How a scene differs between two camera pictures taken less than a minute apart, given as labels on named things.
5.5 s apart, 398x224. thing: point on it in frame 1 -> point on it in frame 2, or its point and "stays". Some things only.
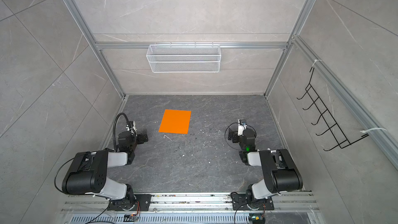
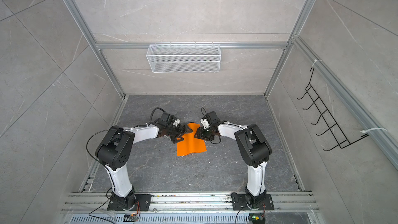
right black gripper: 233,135 -> 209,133
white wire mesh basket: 183,58 stays
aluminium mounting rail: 284,203 stays
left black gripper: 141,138 -> 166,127
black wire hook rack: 341,141 stays
